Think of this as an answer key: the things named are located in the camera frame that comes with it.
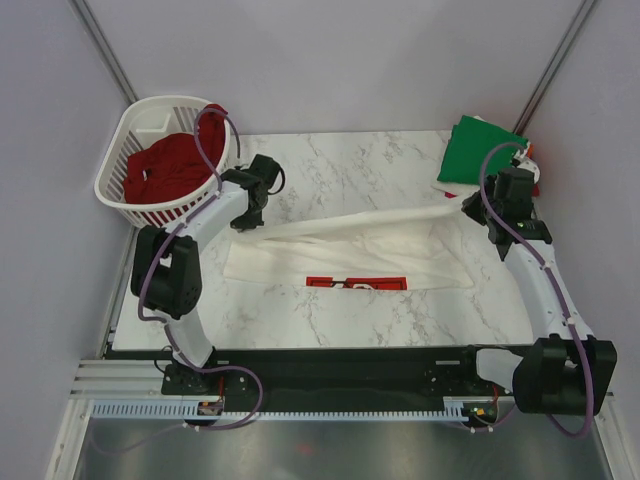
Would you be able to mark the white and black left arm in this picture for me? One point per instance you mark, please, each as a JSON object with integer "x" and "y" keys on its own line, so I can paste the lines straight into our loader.
{"x": 167, "y": 279}

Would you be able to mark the white plastic laundry basket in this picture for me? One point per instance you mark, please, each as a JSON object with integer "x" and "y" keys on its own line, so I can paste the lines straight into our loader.
{"x": 141, "y": 125}

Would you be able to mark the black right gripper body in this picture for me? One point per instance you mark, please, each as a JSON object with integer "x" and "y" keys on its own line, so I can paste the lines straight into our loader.
{"x": 476, "y": 209}

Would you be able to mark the red t-shirt in basket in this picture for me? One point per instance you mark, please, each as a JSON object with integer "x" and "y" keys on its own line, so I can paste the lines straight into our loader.
{"x": 175, "y": 167}

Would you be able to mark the green folded t-shirt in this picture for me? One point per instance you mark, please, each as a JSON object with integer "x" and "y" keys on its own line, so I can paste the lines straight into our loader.
{"x": 470, "y": 142}

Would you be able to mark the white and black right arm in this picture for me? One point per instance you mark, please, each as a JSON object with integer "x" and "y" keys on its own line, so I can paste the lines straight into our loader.
{"x": 567, "y": 370}

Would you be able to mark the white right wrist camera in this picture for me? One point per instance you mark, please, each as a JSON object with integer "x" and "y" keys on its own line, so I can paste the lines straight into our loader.
{"x": 522, "y": 161}

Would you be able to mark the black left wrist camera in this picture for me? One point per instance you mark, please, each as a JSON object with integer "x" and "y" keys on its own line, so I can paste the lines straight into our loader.
{"x": 266, "y": 169}

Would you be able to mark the white Coca-Cola t-shirt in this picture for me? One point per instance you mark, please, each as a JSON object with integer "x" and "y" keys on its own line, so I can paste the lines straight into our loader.
{"x": 400, "y": 249}

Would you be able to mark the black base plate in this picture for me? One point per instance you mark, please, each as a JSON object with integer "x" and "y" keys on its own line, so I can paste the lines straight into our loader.
{"x": 343, "y": 380}

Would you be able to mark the white slotted cable duct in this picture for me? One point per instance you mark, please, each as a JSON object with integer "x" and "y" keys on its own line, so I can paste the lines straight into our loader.
{"x": 198, "y": 411}

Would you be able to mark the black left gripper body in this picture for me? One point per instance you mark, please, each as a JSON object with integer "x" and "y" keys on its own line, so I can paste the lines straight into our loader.
{"x": 251, "y": 219}

